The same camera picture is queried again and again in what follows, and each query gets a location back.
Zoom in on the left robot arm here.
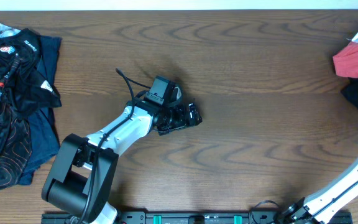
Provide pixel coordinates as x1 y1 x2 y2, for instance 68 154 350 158
42 76 202 223

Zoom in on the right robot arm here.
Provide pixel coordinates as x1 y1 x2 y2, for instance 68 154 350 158
275 157 358 223

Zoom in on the black orange patterned shirt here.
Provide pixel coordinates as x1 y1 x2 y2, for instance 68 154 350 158
0 23 62 190

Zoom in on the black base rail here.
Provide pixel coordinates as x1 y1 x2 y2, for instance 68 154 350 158
40 211 353 224

